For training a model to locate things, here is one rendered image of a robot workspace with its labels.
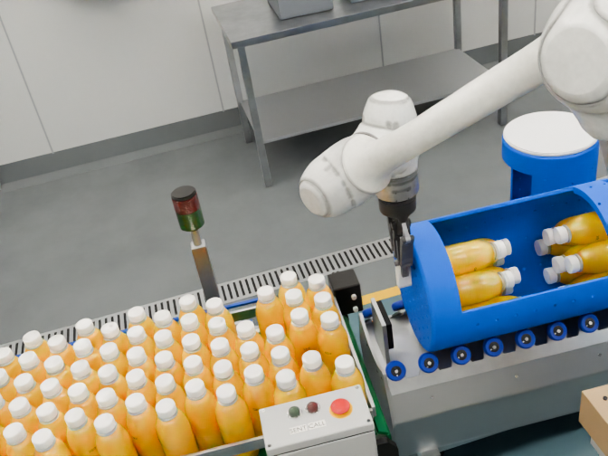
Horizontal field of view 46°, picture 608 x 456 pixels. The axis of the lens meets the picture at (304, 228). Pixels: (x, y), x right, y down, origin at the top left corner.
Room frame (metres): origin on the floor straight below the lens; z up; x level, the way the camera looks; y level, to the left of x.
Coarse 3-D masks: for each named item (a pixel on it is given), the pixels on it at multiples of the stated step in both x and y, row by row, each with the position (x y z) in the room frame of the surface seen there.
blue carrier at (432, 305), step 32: (576, 192) 1.30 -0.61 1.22; (416, 224) 1.27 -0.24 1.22; (448, 224) 1.35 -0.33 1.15; (480, 224) 1.37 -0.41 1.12; (512, 224) 1.38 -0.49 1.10; (544, 224) 1.38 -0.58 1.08; (416, 256) 1.16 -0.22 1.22; (448, 256) 1.15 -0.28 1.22; (512, 256) 1.36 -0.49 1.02; (544, 256) 1.35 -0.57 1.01; (416, 288) 1.17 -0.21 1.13; (448, 288) 1.10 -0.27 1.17; (544, 288) 1.29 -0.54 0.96; (576, 288) 1.10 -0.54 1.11; (416, 320) 1.19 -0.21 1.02; (448, 320) 1.08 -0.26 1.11; (480, 320) 1.08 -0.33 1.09; (512, 320) 1.09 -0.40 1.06; (544, 320) 1.11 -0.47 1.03
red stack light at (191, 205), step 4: (196, 196) 1.53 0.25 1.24; (172, 200) 1.52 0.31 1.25; (188, 200) 1.50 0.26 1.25; (192, 200) 1.51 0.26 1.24; (196, 200) 1.52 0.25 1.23; (176, 204) 1.51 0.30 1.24; (180, 204) 1.50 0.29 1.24; (184, 204) 1.50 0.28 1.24; (188, 204) 1.50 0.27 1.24; (192, 204) 1.51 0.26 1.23; (196, 204) 1.52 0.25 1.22; (176, 208) 1.51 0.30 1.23; (180, 208) 1.50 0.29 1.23; (184, 208) 1.50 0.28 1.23; (188, 208) 1.50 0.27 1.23; (192, 208) 1.51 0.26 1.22; (196, 208) 1.51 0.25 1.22; (176, 212) 1.51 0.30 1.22; (180, 212) 1.51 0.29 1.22; (184, 212) 1.50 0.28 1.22; (188, 212) 1.50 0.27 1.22; (192, 212) 1.50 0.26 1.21
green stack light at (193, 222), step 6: (198, 210) 1.52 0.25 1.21; (180, 216) 1.51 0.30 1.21; (186, 216) 1.50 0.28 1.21; (192, 216) 1.50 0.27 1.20; (198, 216) 1.51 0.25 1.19; (180, 222) 1.51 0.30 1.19; (186, 222) 1.50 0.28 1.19; (192, 222) 1.50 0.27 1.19; (198, 222) 1.51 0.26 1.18; (180, 228) 1.52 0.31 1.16; (186, 228) 1.50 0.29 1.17; (192, 228) 1.50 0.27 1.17; (198, 228) 1.51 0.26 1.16
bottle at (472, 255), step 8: (472, 240) 1.24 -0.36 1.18; (480, 240) 1.24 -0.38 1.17; (448, 248) 1.23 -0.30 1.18; (456, 248) 1.22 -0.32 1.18; (464, 248) 1.22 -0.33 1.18; (472, 248) 1.21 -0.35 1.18; (480, 248) 1.21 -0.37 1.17; (488, 248) 1.21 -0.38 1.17; (496, 248) 1.22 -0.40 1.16; (456, 256) 1.20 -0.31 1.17; (464, 256) 1.20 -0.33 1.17; (472, 256) 1.20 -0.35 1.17; (480, 256) 1.20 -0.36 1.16; (488, 256) 1.20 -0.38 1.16; (496, 256) 1.21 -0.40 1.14; (456, 264) 1.19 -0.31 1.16; (464, 264) 1.19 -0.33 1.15; (472, 264) 1.19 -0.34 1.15; (480, 264) 1.19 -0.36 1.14; (488, 264) 1.20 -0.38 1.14; (456, 272) 1.19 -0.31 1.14; (464, 272) 1.19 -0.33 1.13
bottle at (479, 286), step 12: (456, 276) 1.19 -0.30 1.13; (468, 276) 1.18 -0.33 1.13; (480, 276) 1.17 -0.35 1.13; (492, 276) 1.17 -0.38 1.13; (468, 288) 1.15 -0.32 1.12; (480, 288) 1.15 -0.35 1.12; (492, 288) 1.15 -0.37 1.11; (504, 288) 1.16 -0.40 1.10; (468, 300) 1.14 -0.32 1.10; (480, 300) 1.14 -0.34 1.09
